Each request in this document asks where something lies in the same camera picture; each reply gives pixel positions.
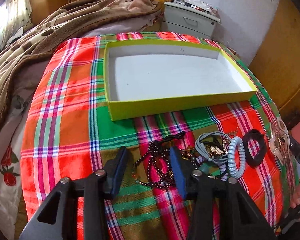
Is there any grey hair tie gold flower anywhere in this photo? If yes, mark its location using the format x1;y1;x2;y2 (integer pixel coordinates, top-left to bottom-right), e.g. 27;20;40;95
194;131;231;165

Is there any light blue spiral hair tie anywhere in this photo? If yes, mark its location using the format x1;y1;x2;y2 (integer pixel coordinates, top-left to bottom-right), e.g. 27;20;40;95
227;136;247;179

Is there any black wristband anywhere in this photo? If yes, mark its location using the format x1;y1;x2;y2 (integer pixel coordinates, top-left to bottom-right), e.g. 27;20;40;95
242;129;267;168

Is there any person's right hand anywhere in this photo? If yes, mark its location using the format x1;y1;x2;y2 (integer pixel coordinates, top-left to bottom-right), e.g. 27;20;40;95
289;174;300;209

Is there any wooden wardrobe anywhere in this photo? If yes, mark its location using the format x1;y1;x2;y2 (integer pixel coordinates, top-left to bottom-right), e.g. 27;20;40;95
249;0;300;118

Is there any yellow-green shallow cardboard box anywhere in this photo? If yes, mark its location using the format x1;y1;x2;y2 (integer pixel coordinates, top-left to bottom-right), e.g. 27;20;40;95
103;39;257;121

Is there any brown patterned blanket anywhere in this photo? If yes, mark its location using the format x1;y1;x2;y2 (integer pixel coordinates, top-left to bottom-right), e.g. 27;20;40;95
0;0;163;151

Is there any grey white nightstand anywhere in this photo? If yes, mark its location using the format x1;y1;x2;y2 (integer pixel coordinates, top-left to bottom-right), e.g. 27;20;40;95
161;2;220;39

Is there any clutter on nightstand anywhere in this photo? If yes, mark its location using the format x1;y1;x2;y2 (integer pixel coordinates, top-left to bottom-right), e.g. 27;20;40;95
185;0;218;16

